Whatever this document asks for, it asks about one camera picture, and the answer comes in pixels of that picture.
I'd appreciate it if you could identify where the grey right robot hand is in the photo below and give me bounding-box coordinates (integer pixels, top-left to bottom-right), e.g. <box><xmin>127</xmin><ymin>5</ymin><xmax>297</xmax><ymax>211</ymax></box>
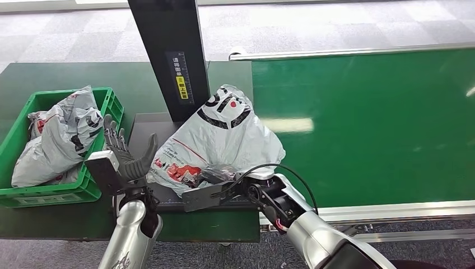
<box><xmin>181</xmin><ymin>164</ymin><xmax>242</xmax><ymax>213</ymax></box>

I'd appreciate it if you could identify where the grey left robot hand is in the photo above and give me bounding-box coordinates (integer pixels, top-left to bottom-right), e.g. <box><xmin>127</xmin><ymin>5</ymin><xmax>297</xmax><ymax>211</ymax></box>
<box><xmin>84</xmin><ymin>114</ymin><xmax>160</xmax><ymax>196</ymax></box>

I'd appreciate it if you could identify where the white poly mailer package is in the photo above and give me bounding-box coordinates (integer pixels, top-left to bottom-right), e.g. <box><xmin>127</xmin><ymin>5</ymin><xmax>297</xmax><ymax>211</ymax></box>
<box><xmin>146</xmin><ymin>84</ymin><xmax>286</xmax><ymax>197</ymax></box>

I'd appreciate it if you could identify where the large crumpled white mailer package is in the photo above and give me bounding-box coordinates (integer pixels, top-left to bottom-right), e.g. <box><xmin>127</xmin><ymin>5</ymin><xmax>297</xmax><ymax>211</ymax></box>
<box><xmin>11</xmin><ymin>86</ymin><xmax>105</xmax><ymax>188</ymax></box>

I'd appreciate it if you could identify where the small white mailer package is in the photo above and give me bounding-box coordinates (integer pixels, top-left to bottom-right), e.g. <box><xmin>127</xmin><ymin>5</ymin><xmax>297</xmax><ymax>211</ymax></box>
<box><xmin>27</xmin><ymin>110</ymin><xmax>49</xmax><ymax>140</ymax></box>

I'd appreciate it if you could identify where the green conveyor belt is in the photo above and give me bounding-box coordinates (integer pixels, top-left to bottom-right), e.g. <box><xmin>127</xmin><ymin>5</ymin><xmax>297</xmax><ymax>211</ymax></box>
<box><xmin>252</xmin><ymin>48</ymin><xmax>475</xmax><ymax>208</ymax></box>

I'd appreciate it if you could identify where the green plastic crate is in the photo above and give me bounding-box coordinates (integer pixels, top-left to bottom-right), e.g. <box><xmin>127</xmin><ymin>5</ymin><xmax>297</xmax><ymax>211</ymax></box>
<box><xmin>0</xmin><ymin>87</ymin><xmax>125</xmax><ymax>208</ymax></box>

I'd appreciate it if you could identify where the black and yellow column label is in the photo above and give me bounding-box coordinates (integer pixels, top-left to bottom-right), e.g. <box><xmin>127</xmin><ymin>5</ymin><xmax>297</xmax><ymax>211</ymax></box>
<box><xmin>166</xmin><ymin>51</ymin><xmax>194</xmax><ymax>106</ymax></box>

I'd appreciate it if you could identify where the dark green table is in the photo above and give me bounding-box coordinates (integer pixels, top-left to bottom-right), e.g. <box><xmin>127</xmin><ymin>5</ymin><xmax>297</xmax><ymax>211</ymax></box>
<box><xmin>0</xmin><ymin>61</ymin><xmax>260</xmax><ymax>243</ymax></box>

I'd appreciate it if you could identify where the black scanner column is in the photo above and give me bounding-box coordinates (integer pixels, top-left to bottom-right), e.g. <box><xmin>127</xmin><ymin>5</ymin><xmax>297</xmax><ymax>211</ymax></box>
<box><xmin>127</xmin><ymin>0</ymin><xmax>211</xmax><ymax>123</ymax></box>

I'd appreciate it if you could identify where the black scanner base plate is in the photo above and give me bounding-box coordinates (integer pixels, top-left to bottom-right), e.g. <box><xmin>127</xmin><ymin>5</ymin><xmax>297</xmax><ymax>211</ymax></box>
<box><xmin>126</xmin><ymin>112</ymin><xmax>260</xmax><ymax>213</ymax></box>

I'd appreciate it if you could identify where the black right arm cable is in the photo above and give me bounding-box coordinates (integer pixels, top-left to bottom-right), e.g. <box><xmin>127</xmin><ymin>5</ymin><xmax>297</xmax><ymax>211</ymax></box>
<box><xmin>211</xmin><ymin>163</ymin><xmax>319</xmax><ymax>216</ymax></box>

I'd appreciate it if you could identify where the wide aluminium conveyor frame rail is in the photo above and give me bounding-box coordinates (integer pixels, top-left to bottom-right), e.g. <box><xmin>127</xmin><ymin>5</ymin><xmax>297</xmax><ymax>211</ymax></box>
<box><xmin>258</xmin><ymin>200</ymin><xmax>475</xmax><ymax>243</ymax></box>

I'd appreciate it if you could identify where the thin aluminium conveyor rail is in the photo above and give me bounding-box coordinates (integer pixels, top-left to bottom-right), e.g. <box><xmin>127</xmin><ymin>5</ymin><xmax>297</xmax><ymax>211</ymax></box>
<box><xmin>228</xmin><ymin>41</ymin><xmax>475</xmax><ymax>61</ymax></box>

